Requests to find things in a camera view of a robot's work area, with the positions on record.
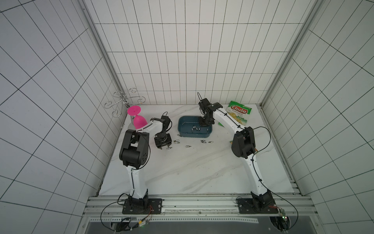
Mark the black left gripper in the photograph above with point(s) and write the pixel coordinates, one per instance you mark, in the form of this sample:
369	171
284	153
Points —
168	142

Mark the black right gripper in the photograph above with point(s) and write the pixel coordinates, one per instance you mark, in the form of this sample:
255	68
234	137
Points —
206	121

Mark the dark teal plastic storage box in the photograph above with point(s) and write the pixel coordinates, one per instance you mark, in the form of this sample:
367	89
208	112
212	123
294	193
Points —
185	125

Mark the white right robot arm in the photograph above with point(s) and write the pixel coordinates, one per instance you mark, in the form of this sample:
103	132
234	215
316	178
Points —
243	146

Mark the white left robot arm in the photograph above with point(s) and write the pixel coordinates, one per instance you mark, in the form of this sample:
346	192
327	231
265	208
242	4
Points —
135	152

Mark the pink plastic wine glass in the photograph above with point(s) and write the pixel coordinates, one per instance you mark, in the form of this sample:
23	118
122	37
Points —
138	120

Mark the green Chuba cassava chips bag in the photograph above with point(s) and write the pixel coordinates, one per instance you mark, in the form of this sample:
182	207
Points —
239	112

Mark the chrome wire glass rack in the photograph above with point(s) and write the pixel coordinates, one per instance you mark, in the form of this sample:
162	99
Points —
125	100

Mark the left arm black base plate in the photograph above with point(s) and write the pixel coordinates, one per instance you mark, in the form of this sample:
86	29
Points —
142	206

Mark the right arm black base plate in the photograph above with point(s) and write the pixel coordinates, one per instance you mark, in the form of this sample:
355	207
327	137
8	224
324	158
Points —
256	206

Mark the aluminium rail frame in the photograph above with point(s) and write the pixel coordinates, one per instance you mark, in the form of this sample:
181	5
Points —
202	214

